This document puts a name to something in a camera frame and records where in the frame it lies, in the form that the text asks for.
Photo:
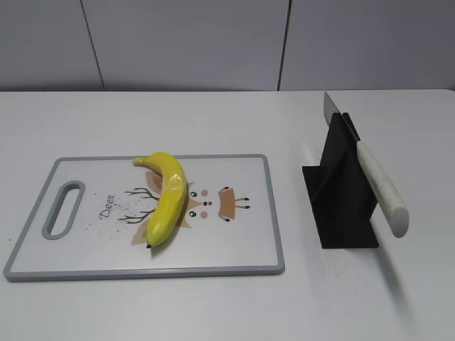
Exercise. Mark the white-handled kitchen knife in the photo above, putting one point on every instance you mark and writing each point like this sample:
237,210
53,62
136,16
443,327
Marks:
388,198

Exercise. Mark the black knife stand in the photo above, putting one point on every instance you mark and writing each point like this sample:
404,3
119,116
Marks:
341,198

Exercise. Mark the white deer-print cutting board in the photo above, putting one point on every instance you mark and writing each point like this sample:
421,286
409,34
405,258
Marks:
89,222

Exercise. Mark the yellow plastic banana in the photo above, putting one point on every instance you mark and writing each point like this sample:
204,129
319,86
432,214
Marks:
173,196

